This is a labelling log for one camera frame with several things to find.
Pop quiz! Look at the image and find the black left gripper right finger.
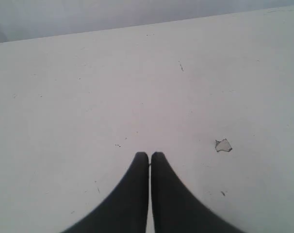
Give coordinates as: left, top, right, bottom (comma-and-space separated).
150, 152, 241, 233

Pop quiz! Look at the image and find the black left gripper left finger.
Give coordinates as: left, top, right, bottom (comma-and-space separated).
64, 152, 149, 233

